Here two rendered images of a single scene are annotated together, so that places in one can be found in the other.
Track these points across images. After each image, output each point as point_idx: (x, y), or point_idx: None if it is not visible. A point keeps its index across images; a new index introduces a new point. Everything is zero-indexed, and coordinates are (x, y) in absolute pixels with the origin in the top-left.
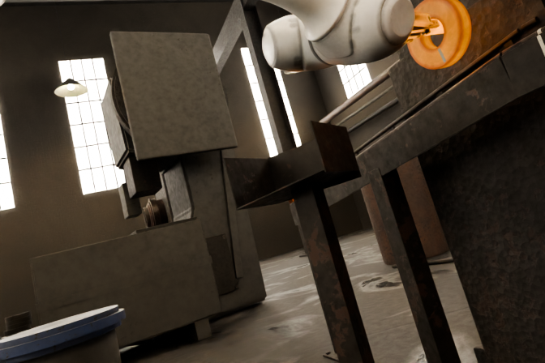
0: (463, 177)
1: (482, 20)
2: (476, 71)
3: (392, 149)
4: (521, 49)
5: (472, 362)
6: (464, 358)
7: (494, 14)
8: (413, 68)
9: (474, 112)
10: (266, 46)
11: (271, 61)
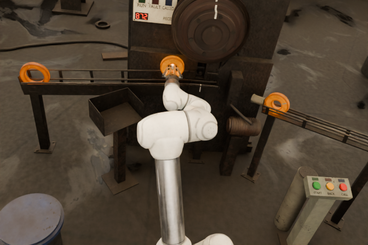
0: (147, 96)
1: None
2: (179, 84)
3: (133, 89)
4: (195, 87)
5: (112, 139)
6: (107, 137)
7: (183, 62)
8: (144, 57)
9: None
10: (172, 107)
11: (170, 110)
